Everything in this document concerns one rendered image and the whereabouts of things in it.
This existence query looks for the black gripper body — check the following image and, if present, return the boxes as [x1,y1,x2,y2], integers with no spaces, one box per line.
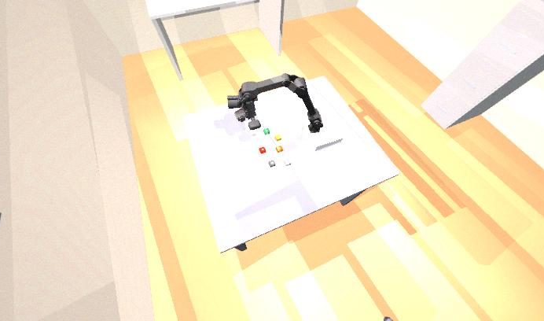
[244,107,261,131]

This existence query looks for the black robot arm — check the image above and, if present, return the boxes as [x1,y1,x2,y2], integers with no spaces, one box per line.
[227,73,324,133]

